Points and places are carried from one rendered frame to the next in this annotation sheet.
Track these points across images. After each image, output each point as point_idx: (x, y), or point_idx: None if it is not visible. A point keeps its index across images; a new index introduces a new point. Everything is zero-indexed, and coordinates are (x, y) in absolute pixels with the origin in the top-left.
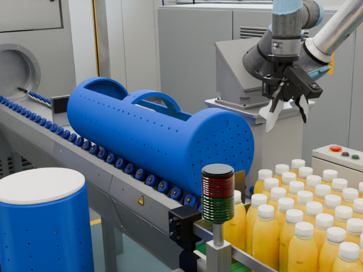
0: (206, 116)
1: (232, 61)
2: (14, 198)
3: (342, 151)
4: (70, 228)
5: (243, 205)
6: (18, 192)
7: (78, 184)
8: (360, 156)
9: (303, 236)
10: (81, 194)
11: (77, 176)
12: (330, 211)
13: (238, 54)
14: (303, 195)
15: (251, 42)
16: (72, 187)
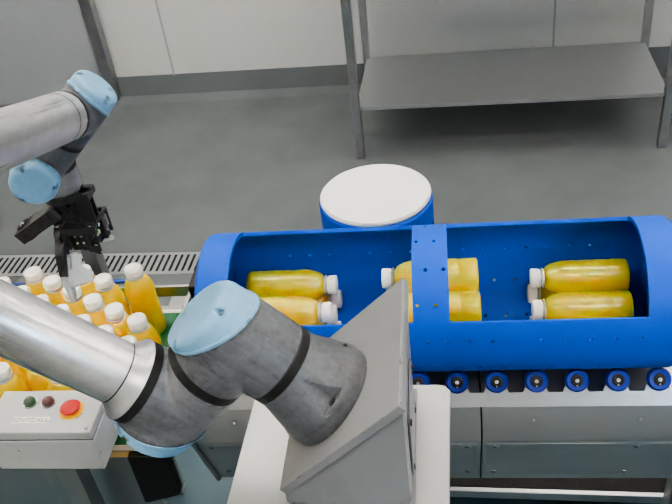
0: (212, 236)
1: (355, 325)
2: (347, 172)
3: (59, 412)
4: None
5: None
6: (361, 177)
7: (334, 213)
8: (25, 413)
9: None
10: (328, 221)
11: (362, 219)
12: None
13: (367, 338)
14: (59, 306)
15: (389, 374)
16: (331, 208)
